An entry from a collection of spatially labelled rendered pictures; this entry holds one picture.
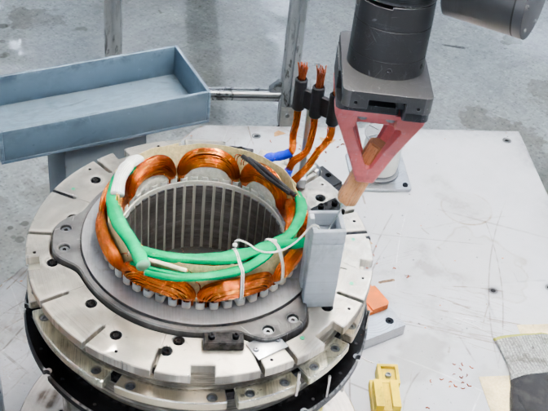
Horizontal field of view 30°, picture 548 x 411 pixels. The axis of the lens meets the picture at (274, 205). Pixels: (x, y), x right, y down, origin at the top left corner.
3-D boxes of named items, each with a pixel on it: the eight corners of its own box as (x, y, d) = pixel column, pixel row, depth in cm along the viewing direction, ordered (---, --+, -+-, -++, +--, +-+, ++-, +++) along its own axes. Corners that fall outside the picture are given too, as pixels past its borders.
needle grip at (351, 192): (358, 207, 83) (393, 150, 80) (342, 206, 82) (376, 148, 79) (349, 194, 84) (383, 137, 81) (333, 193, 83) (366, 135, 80)
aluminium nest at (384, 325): (403, 333, 132) (406, 321, 130) (345, 357, 128) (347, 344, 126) (351, 275, 139) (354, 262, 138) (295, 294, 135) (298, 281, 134)
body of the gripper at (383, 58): (417, 59, 81) (435, -29, 77) (430, 122, 73) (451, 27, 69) (336, 50, 81) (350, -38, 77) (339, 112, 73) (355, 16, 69)
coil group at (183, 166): (239, 190, 100) (241, 156, 97) (176, 189, 99) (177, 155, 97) (237, 178, 101) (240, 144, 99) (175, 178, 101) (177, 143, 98)
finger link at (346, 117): (402, 154, 85) (423, 51, 80) (408, 201, 79) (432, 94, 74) (320, 145, 85) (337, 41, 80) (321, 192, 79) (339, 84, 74)
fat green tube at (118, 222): (150, 279, 84) (150, 262, 83) (102, 279, 84) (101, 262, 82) (150, 168, 95) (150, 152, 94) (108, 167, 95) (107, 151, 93)
